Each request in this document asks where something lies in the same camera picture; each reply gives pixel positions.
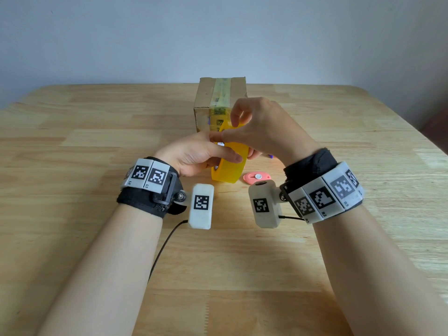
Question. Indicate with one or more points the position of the person's right hand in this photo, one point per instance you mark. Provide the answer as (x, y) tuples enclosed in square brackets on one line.
[(271, 131)]

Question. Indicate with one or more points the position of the person's left hand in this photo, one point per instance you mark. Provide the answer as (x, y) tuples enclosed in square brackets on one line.
[(185, 155)]

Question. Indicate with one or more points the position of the person's right thumb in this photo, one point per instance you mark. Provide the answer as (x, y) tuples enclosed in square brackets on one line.
[(218, 136)]

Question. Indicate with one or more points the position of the person's left thumb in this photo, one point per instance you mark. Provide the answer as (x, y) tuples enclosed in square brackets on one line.
[(220, 152)]

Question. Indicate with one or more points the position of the yellow tape roll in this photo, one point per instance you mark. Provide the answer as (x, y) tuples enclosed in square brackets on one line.
[(229, 169)]

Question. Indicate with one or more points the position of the person's right forearm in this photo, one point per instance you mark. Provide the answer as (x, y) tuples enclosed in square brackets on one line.
[(371, 276)]

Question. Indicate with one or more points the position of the person's left forearm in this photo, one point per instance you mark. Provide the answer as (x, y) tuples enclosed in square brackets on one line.
[(105, 272)]

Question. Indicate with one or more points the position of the taped cardboard box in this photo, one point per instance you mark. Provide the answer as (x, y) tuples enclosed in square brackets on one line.
[(210, 97)]

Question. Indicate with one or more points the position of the pink box cutter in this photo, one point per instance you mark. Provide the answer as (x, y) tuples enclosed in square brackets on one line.
[(257, 177)]

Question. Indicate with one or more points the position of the left wristband with marker tiles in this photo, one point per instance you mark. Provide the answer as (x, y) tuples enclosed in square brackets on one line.
[(147, 185)]

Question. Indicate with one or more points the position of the wristband with marker tiles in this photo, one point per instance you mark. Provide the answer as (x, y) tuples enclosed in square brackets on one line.
[(147, 185), (322, 192)]

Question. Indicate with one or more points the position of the right wristband with marker tiles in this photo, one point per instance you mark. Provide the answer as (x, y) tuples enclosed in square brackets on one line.
[(322, 192)]

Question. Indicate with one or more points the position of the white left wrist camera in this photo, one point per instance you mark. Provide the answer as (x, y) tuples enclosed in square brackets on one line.
[(201, 206)]

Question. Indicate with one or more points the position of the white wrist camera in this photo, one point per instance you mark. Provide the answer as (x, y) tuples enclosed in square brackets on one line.
[(201, 206), (264, 206)]

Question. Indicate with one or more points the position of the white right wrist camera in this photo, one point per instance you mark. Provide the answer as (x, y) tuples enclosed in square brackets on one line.
[(264, 206)]

